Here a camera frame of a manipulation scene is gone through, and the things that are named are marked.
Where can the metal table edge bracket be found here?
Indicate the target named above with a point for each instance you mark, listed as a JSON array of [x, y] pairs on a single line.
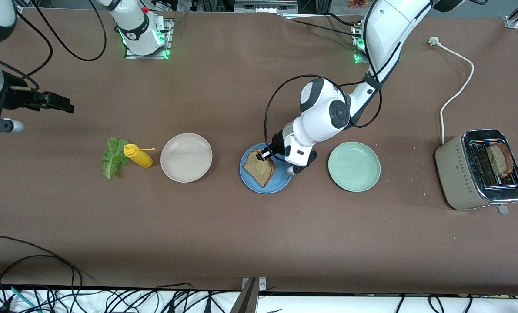
[[248, 298]]

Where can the silver metal rail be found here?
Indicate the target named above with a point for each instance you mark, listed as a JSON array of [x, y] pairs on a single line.
[[265, 6]]

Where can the orange snack bag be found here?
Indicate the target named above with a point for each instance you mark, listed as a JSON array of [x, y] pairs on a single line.
[[359, 4]]

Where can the mint green round plate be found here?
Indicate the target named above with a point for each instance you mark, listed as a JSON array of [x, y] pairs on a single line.
[[354, 167]]

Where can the brown toast bread slice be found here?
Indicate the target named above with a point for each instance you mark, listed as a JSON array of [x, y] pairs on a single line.
[[258, 171], [502, 158]]

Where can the green lettuce leaf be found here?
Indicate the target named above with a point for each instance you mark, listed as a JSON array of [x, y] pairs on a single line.
[[113, 157]]

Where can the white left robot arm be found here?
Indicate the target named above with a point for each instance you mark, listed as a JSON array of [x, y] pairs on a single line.
[[389, 26]]

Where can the blue round plate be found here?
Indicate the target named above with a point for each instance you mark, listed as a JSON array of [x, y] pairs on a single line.
[[285, 179]]

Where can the yellow mustard squeeze bottle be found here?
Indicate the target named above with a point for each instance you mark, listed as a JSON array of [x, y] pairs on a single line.
[[140, 158]]

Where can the beige round plate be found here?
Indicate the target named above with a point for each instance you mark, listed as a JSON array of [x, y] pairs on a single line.
[[186, 158]]

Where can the beige chrome toaster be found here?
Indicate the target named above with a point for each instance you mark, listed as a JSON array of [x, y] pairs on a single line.
[[456, 174]]

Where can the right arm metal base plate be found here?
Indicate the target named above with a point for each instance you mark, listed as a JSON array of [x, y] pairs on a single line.
[[168, 43]]

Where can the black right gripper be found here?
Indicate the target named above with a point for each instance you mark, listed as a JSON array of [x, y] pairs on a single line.
[[16, 97]]

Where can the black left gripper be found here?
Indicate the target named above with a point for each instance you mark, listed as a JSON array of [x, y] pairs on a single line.
[[277, 143]]

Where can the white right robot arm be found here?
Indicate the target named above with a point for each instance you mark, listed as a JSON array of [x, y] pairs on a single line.
[[139, 30]]

